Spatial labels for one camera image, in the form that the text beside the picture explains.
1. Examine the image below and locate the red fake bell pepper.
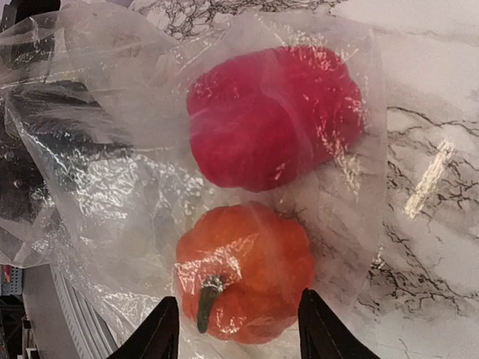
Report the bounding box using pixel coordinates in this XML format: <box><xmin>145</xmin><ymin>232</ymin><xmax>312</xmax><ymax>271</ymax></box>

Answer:
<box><xmin>186</xmin><ymin>46</ymin><xmax>364</xmax><ymax>192</ymax></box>

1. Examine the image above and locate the orange fake tomato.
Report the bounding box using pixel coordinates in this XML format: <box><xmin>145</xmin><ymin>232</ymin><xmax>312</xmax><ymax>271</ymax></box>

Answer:
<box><xmin>175</xmin><ymin>202</ymin><xmax>315</xmax><ymax>344</ymax></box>

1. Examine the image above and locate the clear zip top bag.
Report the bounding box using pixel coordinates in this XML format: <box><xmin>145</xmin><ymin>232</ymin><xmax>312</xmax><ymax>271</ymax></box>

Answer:
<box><xmin>1</xmin><ymin>1</ymin><xmax>386</xmax><ymax>358</ymax></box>

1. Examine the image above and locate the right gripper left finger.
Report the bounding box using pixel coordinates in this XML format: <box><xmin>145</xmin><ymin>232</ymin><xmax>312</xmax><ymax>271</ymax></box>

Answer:
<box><xmin>108</xmin><ymin>296</ymin><xmax>180</xmax><ymax>359</ymax></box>

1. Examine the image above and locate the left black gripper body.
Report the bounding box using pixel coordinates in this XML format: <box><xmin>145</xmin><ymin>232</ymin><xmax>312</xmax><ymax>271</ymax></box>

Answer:
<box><xmin>1</xmin><ymin>81</ymin><xmax>131</xmax><ymax>221</ymax></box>

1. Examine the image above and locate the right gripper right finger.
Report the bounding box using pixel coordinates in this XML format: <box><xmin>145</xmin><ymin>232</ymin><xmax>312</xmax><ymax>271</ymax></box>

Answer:
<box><xmin>298</xmin><ymin>289</ymin><xmax>379</xmax><ymax>359</ymax></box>

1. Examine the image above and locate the aluminium front rail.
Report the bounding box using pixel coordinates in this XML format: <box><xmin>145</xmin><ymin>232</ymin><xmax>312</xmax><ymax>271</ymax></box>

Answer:
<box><xmin>22</xmin><ymin>265</ymin><xmax>118</xmax><ymax>358</ymax></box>

